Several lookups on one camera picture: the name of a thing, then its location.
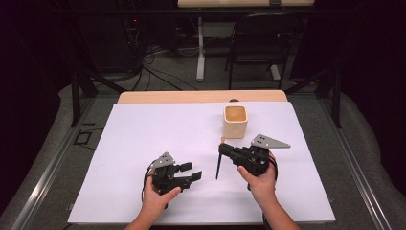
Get white desk foot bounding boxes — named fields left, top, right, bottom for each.
left=269, top=63, right=282, bottom=81

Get light wooden table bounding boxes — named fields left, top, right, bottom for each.
left=117, top=89, right=289, bottom=104

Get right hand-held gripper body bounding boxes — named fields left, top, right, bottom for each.
left=234, top=133, right=292, bottom=177

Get light wooden desk top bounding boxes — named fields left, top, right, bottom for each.
left=177, top=0, right=316, bottom=9

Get cream square cup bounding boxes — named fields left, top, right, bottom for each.
left=222, top=104, right=249, bottom=140

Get black horizontal frame bar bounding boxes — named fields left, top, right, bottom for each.
left=56, top=8, right=352, bottom=15

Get white table mat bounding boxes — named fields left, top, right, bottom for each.
left=67, top=101, right=337, bottom=224

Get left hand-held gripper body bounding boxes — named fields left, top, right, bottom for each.
left=148, top=151, right=192, bottom=196

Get dark blue pen copper end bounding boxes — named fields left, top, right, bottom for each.
left=215, top=136, right=227, bottom=180

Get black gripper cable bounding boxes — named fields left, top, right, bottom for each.
left=141, top=159, right=161, bottom=203
left=267, top=154, right=280, bottom=184

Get white desk leg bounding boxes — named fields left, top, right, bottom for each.
left=195, top=16, right=206, bottom=82

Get person's left hand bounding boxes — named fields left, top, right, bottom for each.
left=140, top=168, right=182, bottom=219

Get black metal stand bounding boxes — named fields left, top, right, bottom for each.
left=70, top=68, right=127, bottom=128
left=284, top=68, right=343, bottom=129

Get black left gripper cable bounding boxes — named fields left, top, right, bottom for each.
left=141, top=159, right=161, bottom=203

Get aluminium floor rail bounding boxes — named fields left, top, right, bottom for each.
left=319, top=95, right=395, bottom=230
left=9, top=95, right=97, bottom=230

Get person's right hand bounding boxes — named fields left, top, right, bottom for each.
left=237, top=151, right=279, bottom=203

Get black folding chair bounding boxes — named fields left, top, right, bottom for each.
left=224, top=11, right=305, bottom=90

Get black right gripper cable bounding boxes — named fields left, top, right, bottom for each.
left=267, top=154, right=280, bottom=184

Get bundle of floor cables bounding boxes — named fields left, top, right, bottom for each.
left=123, top=17, right=200, bottom=92

